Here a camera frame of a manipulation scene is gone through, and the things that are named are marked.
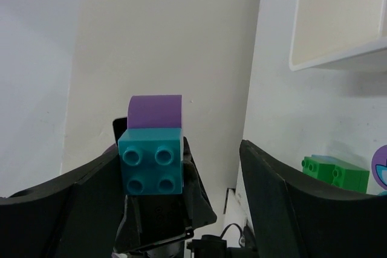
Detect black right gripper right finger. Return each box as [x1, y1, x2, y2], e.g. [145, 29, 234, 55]
[239, 140, 386, 257]

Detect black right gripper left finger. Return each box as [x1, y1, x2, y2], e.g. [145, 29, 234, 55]
[1, 149, 140, 257]

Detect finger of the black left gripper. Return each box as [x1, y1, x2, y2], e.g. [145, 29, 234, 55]
[113, 118, 217, 254]

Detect small teal lego brick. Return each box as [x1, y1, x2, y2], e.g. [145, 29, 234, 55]
[118, 128, 184, 196]

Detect green lego stack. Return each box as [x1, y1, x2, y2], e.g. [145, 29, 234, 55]
[301, 156, 369, 193]

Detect white three-compartment container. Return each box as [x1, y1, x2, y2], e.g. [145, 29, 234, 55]
[289, 0, 386, 73]

